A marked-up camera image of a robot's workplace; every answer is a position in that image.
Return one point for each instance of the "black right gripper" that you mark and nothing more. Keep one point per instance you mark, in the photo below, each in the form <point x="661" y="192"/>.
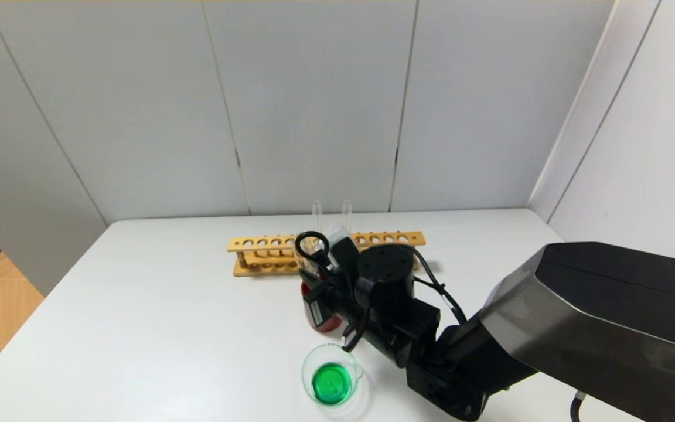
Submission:
<point x="314" y="305"/>

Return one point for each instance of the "dark red plastic cup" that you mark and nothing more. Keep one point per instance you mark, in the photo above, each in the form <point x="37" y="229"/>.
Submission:
<point x="329" y="322"/>

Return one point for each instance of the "test tube with red pigment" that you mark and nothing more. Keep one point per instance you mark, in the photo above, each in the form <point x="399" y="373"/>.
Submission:
<point x="347" y="210"/>

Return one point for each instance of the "wooden test tube rack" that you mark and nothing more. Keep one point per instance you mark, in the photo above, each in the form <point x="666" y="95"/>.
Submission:
<point x="255" y="243"/>

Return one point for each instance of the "test tube with teal pigment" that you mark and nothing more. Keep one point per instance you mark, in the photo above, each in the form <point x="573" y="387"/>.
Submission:
<point x="316" y="214"/>

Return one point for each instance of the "clear glass beaker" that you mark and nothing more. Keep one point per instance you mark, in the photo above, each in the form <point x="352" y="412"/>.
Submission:
<point x="331" y="384"/>

